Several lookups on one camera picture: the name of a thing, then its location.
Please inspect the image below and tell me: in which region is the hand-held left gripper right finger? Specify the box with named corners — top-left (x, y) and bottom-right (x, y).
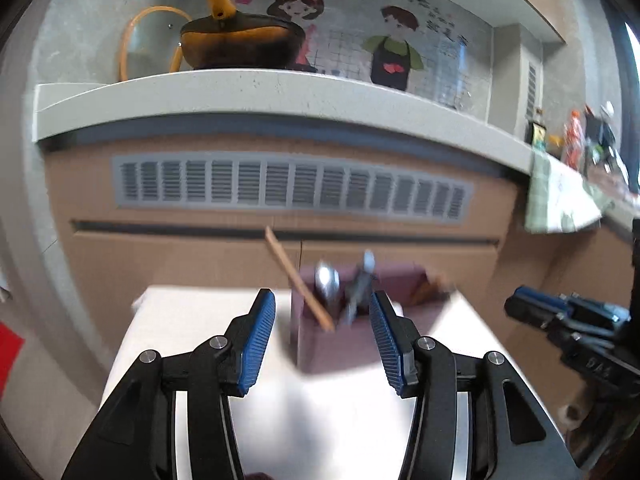
top-left (369, 290), bottom-right (583, 480)

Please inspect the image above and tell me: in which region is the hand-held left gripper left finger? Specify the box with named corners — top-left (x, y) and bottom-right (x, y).
top-left (60, 288), bottom-right (277, 480)

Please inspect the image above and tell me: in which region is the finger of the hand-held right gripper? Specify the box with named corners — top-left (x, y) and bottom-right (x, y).
top-left (547, 294), bottom-right (632, 347)
top-left (504, 286), bottom-right (572, 332)

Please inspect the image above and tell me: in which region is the dark grey utensil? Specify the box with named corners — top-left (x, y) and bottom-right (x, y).
top-left (342, 250), bottom-right (377, 326)

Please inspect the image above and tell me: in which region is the maroon utensil holder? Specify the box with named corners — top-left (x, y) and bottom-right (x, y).
top-left (297, 264), bottom-right (453, 376)

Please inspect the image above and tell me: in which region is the wooden chopstick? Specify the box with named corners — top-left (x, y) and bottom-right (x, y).
top-left (264, 226), bottom-right (337, 333)

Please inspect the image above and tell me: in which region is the metal spoon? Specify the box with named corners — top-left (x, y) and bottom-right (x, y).
top-left (315, 262), bottom-right (342, 306)

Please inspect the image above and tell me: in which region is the person's right hand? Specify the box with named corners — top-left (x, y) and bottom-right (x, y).
top-left (562, 390), bottom-right (640, 468)

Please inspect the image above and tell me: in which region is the white tablecloth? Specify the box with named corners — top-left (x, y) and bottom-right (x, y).
top-left (100, 285), bottom-right (571, 480)

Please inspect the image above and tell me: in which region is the wooden cabinet front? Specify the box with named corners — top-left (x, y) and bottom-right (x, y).
top-left (45, 125), bottom-right (640, 361)

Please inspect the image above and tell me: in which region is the green checkered cloth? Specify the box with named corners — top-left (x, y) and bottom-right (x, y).
top-left (524, 152), bottom-right (617, 234)

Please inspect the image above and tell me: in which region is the grey vent grille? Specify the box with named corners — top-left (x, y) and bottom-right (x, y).
top-left (112, 155), bottom-right (475, 226)

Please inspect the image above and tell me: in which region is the yellow packet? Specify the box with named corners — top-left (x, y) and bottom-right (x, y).
top-left (525, 120), bottom-right (548, 151)

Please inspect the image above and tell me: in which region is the orange bottle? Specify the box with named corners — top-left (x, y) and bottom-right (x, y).
top-left (564, 109), bottom-right (586, 166)

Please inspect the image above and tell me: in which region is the dark kitchen appliance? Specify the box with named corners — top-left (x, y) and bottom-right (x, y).
top-left (585, 102), bottom-right (631, 186)

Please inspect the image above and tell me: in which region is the grey stone countertop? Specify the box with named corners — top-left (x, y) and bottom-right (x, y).
top-left (32, 67), bottom-right (538, 176)

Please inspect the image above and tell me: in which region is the red mat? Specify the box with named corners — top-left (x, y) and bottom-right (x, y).
top-left (0, 322), bottom-right (26, 401)

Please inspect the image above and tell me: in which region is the orange rimmed glass lid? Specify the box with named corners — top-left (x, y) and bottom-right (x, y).
top-left (117, 6), bottom-right (193, 83)

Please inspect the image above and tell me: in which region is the narrow wall vent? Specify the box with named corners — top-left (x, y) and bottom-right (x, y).
top-left (526, 57), bottom-right (543, 121)

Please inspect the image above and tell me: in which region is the black pan yellow handle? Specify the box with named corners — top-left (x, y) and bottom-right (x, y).
top-left (179, 0), bottom-right (306, 71)

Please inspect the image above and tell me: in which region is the cartoon wall poster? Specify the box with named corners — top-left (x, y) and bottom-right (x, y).
top-left (220, 0), bottom-right (481, 111)

